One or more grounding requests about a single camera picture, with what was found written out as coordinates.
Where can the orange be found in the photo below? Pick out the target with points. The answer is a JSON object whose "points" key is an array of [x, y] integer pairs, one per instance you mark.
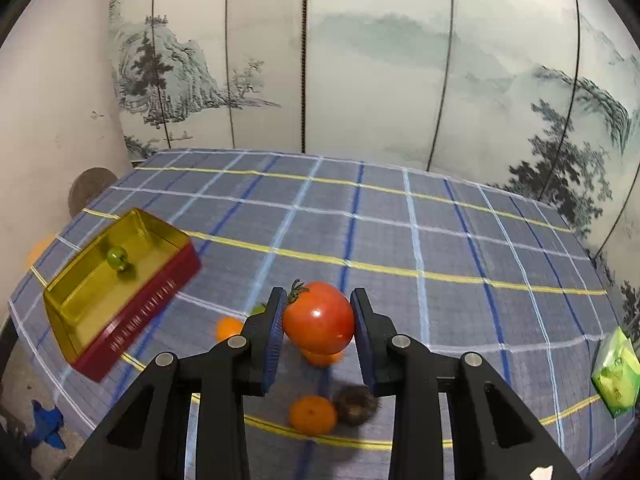
{"points": [[322, 358], [228, 329], [312, 415]]}

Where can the red tomato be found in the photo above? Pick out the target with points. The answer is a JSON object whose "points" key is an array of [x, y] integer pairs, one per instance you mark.
{"points": [[320, 317]]}

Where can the red and gold tin box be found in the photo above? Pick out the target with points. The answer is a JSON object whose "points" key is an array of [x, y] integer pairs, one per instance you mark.
{"points": [[120, 290]]}

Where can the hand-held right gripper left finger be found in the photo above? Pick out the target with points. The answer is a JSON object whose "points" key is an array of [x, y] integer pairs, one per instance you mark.
{"points": [[274, 340]]}

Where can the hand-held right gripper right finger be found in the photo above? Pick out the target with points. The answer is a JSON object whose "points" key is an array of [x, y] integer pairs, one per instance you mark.
{"points": [[364, 345]]}

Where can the blue plastic object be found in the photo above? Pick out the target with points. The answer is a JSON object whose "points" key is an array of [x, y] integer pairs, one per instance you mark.
{"points": [[47, 425]]}

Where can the landscape painting folding screen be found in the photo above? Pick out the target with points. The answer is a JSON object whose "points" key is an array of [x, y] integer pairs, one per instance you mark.
{"points": [[380, 60]]}

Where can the small green fruit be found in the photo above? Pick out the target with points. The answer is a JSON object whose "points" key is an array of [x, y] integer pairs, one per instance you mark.
{"points": [[117, 257]]}

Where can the brown kiwi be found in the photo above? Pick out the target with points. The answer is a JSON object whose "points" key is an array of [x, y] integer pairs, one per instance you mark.
{"points": [[356, 405]]}

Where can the round brown stool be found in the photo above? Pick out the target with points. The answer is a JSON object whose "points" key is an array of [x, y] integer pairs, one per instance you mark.
{"points": [[90, 190]]}

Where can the green lime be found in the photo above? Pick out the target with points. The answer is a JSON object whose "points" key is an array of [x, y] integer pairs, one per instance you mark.
{"points": [[257, 309]]}

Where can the plaid tablecloth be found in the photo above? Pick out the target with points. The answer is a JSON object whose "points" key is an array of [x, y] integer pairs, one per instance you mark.
{"points": [[380, 230]]}

